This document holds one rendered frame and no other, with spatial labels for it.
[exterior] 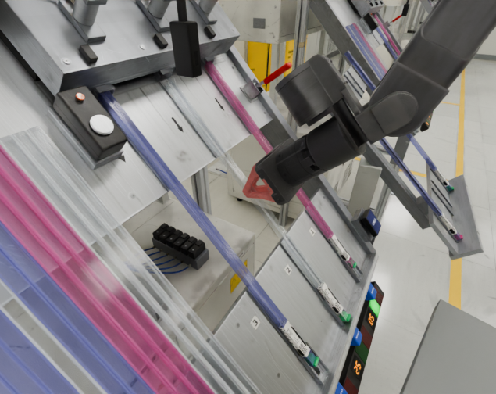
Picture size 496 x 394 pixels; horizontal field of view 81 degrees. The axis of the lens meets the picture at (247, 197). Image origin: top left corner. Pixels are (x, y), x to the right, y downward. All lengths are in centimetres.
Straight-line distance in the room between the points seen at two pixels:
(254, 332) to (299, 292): 12
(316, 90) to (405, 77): 9
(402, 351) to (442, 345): 70
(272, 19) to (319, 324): 124
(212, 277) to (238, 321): 34
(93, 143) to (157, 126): 12
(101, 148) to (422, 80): 33
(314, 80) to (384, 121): 9
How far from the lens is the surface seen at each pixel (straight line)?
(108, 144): 36
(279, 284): 49
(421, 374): 75
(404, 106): 33
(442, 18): 36
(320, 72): 36
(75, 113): 37
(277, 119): 63
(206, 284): 75
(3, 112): 41
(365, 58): 135
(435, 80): 35
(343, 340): 57
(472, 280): 192
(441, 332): 82
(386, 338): 149
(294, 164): 39
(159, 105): 48
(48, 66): 40
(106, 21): 45
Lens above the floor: 121
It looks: 36 degrees down
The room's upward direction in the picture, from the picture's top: straight up
